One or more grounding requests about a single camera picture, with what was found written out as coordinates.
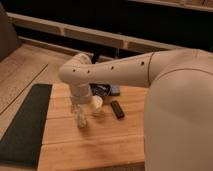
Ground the grey chair edge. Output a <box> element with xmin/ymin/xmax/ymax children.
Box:
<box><xmin>0</xmin><ymin>3</ymin><xmax>21</xmax><ymax>62</ymax></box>

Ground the black floor mat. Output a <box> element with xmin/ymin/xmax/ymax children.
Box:
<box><xmin>0</xmin><ymin>84</ymin><xmax>52</xmax><ymax>167</ymax></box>

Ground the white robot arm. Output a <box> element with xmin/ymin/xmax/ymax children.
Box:
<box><xmin>59</xmin><ymin>49</ymin><xmax>186</xmax><ymax>104</ymax></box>

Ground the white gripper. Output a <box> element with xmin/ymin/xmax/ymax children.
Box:
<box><xmin>69</xmin><ymin>84</ymin><xmax>92</xmax><ymax>113</ymax></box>

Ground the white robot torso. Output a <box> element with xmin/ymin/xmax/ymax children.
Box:
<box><xmin>144</xmin><ymin>51</ymin><xmax>213</xmax><ymax>171</ymax></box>

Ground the wooden shelf rail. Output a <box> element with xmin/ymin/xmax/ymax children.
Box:
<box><xmin>7</xmin><ymin>12</ymin><xmax>181</xmax><ymax>53</ymax></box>

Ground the dark bowl with items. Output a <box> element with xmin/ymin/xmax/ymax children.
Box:
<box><xmin>90</xmin><ymin>84</ymin><xmax>110</xmax><ymax>97</ymax></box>

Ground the black remote control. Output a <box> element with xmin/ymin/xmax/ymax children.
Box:
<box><xmin>111</xmin><ymin>101</ymin><xmax>125</xmax><ymax>119</ymax></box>

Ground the white paper cup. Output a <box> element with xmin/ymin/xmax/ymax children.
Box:
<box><xmin>92</xmin><ymin>96</ymin><xmax>103</xmax><ymax>116</ymax></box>

